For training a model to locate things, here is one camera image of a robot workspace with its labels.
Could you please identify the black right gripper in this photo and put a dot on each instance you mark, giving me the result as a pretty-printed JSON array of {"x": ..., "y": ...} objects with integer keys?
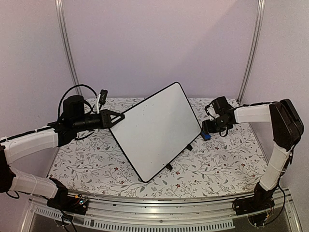
[{"x": 208, "y": 129}]

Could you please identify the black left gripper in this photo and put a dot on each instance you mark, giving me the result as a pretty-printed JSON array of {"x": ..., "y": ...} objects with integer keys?
[{"x": 106, "y": 121}]

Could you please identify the blue whiteboard eraser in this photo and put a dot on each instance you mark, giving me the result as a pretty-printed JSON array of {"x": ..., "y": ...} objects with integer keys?
[{"x": 205, "y": 136}]

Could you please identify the white whiteboard black frame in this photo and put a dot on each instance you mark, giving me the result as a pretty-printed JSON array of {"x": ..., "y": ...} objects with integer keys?
[{"x": 156, "y": 130}]

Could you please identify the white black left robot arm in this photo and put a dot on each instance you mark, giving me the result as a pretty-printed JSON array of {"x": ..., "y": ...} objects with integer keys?
[{"x": 72, "y": 121}]

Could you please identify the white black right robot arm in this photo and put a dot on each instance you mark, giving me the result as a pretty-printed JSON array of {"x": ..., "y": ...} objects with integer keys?
[{"x": 286, "y": 124}]

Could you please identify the black whiteboard stand foot right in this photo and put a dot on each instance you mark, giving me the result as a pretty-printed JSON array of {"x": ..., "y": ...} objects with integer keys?
[{"x": 189, "y": 147}]

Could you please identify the black whiteboard stand foot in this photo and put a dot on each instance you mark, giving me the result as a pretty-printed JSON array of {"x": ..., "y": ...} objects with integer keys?
[
  {"x": 169, "y": 167},
  {"x": 189, "y": 147}
]

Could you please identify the black whiteboard stand foot left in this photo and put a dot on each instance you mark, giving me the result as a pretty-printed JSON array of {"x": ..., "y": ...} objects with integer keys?
[{"x": 169, "y": 167}]

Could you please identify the floral patterned table mat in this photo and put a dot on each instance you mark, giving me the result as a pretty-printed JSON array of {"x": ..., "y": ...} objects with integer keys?
[{"x": 217, "y": 167}]

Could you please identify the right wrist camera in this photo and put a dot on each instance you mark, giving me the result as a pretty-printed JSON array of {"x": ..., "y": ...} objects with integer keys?
[{"x": 219, "y": 105}]

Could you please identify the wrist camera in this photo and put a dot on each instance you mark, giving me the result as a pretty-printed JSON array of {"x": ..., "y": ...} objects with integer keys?
[
  {"x": 219, "y": 105},
  {"x": 100, "y": 100}
]

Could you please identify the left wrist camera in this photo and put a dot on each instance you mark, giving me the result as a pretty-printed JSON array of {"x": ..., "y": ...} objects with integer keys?
[{"x": 100, "y": 100}]

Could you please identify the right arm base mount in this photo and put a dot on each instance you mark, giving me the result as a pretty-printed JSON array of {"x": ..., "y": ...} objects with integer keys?
[{"x": 261, "y": 200}]

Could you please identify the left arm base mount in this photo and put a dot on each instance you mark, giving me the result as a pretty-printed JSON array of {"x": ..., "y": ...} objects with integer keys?
[{"x": 63, "y": 202}]

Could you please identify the right aluminium corner post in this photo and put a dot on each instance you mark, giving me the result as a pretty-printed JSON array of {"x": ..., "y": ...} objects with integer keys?
[{"x": 253, "y": 48}]

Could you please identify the aluminium corner post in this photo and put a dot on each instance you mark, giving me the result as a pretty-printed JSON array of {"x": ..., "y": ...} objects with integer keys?
[
  {"x": 65, "y": 40},
  {"x": 253, "y": 48}
]

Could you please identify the left aluminium corner post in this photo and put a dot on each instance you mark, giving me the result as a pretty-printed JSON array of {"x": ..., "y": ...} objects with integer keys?
[{"x": 65, "y": 40}]

